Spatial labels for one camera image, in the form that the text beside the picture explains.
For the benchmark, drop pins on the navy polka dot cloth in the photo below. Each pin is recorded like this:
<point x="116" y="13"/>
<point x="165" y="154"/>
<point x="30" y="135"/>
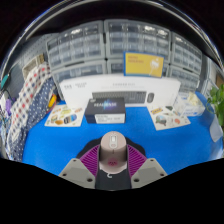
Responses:
<point x="33" y="116"/>

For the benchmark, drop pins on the colourful sticker sheet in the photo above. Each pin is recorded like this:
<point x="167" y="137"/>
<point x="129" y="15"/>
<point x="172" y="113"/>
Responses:
<point x="168" y="118"/>
<point x="65" y="116"/>

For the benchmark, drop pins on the yellow red toy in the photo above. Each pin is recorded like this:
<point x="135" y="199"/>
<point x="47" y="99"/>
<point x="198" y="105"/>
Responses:
<point x="52" y="101"/>

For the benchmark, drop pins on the pink computer mouse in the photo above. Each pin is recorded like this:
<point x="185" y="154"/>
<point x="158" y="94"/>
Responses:
<point x="113" y="150"/>

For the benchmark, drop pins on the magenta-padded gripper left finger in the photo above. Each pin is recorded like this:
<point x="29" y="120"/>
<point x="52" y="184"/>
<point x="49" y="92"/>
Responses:
<point x="87" y="163"/>

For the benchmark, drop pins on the long white keyboard box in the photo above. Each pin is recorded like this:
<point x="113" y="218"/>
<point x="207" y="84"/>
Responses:
<point x="133" y="85"/>

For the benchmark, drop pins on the yellow blue-edged box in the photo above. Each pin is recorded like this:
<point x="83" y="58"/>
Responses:
<point x="143" y="64"/>

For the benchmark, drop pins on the grey pegboard panel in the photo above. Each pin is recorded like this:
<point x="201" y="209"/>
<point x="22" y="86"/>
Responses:
<point x="33" y="50"/>

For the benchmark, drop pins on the purple plastic bag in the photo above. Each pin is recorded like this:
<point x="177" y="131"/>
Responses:
<point x="8" y="106"/>

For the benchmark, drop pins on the green potted plant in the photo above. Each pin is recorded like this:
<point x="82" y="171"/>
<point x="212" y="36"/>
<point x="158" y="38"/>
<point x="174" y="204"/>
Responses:
<point x="216" y="100"/>

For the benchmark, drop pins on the clear plastic container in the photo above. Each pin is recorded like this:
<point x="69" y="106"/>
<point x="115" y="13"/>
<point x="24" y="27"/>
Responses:
<point x="188" y="105"/>

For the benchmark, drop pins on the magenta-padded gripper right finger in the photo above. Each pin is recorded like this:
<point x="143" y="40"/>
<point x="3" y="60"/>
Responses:
<point x="138" y="163"/>

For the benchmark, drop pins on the small black box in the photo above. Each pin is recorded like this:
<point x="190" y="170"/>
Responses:
<point x="105" y="108"/>

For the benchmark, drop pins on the red blue checked cloth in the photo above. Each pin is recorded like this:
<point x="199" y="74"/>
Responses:
<point x="28" y="96"/>

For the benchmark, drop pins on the woven wicker basket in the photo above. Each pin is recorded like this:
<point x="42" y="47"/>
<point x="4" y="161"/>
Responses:
<point x="33" y="65"/>

